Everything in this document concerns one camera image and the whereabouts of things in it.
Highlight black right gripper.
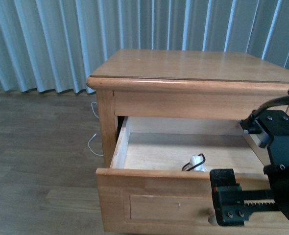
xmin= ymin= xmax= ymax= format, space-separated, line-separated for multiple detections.
xmin=210 ymin=110 xmax=289 ymax=227

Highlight pale green pleated curtain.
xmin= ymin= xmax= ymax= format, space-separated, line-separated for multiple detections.
xmin=0 ymin=0 xmax=289 ymax=93

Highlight light wooden nightstand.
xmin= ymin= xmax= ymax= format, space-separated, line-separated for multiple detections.
xmin=86 ymin=49 xmax=289 ymax=167

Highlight white charger with black cable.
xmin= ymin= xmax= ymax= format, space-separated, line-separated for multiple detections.
xmin=181 ymin=153 xmax=206 ymax=172

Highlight white floor charging cable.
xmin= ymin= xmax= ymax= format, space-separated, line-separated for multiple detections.
xmin=88 ymin=101 xmax=103 ymax=157

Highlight upper drawer round knob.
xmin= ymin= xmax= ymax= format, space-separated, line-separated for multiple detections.
xmin=208 ymin=209 xmax=218 ymax=226

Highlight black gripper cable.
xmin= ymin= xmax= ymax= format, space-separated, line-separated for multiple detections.
xmin=241 ymin=78 xmax=289 ymax=127

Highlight wooden drawer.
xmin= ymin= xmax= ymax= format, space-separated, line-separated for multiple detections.
xmin=96 ymin=117 xmax=289 ymax=235

